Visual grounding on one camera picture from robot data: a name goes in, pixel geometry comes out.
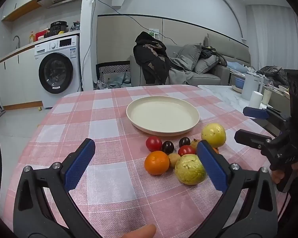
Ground black coat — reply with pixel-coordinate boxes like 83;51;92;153
257;66;288;86

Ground smooth yellow guava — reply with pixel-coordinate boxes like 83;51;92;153
201;123;226;148

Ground black white patterned bag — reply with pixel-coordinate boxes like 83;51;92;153
96;63;131;83

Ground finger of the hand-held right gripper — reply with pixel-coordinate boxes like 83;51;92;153
234;129;276;152
243;106;291;124

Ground white curtain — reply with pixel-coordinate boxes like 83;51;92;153
246;5;298;71

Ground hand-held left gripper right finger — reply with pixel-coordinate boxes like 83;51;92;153
197;140;278;238

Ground black wall cable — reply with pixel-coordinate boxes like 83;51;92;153
82;0;174;91

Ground white kitchen base cabinet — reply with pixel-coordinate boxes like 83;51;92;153
0;51;44;110

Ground cream round plate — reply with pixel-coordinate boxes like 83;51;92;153
126;96;200;137

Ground grey sofa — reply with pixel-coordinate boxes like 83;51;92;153
128;33;251;88

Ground grey pillow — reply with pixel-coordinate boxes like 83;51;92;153
177;44;202;72
194;55;221;74

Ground cream cup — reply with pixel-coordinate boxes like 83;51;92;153
262;88;272;105

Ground light blue cloth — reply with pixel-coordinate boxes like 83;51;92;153
227;61;246;73

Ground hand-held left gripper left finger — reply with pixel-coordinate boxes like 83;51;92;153
13;138;100;238

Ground red box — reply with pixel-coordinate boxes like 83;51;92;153
35;30;50;41

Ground dark purple cherry tomato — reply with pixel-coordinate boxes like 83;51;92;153
162;141;175;155
178;137;191;148

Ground white electric kettle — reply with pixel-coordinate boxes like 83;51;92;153
241;71;265;100

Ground white wall cabinet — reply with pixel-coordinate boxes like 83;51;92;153
1;0;43;22

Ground person's right hand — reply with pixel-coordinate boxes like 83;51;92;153
271;159;298;184

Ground dark clothes pile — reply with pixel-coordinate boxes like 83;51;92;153
201;46;227;66

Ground blue crumpled bags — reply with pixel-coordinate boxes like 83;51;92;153
97;72;132;90

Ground red cherry tomato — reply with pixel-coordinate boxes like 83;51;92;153
146;136;163;152
178;145;196;156

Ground person's left hand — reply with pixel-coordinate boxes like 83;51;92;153
122;224;157;238

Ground grey blanket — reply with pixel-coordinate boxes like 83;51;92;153
167;57;196;86

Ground rough speckled yellow guava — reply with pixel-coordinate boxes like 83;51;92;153
174;154;207;185

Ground black pressure cooker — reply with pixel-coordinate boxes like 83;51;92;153
50;21;69;36

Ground white washing machine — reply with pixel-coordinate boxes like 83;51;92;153
34;35;82;109

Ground pink checked tablecloth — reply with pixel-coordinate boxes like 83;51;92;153
4;85;294;238

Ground black jacket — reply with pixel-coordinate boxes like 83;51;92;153
133;31;175;85

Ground white paper roll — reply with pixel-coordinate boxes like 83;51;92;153
249;91;263;109

